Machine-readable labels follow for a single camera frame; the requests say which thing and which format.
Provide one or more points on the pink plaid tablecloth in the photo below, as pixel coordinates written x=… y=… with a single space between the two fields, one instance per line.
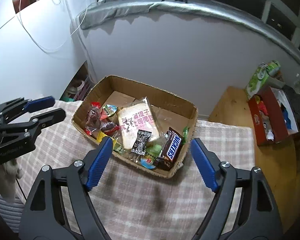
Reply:
x=132 y=204

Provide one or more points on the black white patterned candy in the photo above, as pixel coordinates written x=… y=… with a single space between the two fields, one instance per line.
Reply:
x=139 y=146

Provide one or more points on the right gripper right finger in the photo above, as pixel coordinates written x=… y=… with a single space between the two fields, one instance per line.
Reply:
x=257 y=215

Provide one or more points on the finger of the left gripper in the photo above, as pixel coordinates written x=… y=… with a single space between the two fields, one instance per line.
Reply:
x=43 y=120
x=17 y=107

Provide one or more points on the red snack packet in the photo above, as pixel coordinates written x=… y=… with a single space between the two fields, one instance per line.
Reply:
x=108 y=127
x=92 y=120

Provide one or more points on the red storage box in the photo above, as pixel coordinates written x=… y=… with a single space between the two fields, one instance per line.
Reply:
x=273 y=117

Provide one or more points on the open cardboard box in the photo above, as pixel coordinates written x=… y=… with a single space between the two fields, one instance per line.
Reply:
x=169 y=111

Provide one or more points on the Snickers bar English label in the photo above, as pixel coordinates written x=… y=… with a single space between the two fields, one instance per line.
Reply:
x=170 y=152

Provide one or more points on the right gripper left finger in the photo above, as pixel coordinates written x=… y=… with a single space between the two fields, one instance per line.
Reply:
x=44 y=215

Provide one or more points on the bread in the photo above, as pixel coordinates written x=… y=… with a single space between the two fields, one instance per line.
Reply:
x=138 y=115

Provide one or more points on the grey windowsill blanket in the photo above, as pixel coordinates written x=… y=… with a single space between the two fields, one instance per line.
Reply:
x=98 y=13

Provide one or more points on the yellow candy packet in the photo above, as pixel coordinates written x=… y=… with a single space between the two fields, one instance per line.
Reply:
x=100 y=137

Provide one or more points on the clear wrapped green candy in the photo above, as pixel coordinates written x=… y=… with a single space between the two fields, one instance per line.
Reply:
x=154 y=151

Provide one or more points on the blue green jelly cup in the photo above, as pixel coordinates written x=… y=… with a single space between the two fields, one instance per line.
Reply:
x=108 y=111

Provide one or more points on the green tissue box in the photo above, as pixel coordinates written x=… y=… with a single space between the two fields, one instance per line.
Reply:
x=265 y=74

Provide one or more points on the light green biscuit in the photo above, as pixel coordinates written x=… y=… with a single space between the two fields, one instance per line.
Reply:
x=119 y=149

